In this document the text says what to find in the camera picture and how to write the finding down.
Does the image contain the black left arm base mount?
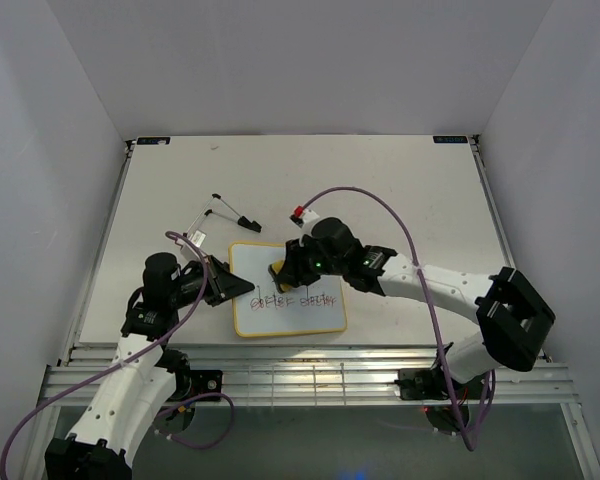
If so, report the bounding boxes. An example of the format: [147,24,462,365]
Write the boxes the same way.
[169,369,223,402]

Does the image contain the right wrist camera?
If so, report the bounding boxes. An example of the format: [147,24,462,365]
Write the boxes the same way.
[290,206,321,229]

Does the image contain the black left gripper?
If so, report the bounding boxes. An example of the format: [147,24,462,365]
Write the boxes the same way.
[169,254,256,309]

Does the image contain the black yellow whiteboard eraser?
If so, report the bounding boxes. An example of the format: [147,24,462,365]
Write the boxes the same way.
[268,260,296,294]

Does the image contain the yellow framed small whiteboard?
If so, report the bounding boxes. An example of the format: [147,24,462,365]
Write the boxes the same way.
[229,242,347,338]

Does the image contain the blue label sticker right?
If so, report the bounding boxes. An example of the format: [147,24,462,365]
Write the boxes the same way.
[432,135,469,144]

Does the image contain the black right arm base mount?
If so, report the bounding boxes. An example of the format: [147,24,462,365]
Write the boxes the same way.
[394,366,451,400]

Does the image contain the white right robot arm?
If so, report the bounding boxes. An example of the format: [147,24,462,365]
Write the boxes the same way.
[269,216,556,400]

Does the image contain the aluminium frame rail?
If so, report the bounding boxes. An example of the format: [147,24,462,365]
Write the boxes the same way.
[39,344,580,408]

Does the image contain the metal wire whiteboard stand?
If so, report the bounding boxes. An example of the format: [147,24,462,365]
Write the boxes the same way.
[185,193,262,234]

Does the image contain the blue label sticker left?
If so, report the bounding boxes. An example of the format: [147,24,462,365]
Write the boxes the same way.
[136,136,171,146]

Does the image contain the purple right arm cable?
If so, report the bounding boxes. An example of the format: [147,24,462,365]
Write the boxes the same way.
[302,186,496,452]

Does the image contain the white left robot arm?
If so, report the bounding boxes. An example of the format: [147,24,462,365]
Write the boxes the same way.
[44,252,255,479]

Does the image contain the blue label sticker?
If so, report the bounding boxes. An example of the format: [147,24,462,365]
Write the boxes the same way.
[136,136,171,146]
[432,135,469,144]

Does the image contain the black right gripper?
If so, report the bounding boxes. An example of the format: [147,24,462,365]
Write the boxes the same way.
[277,234,346,288]

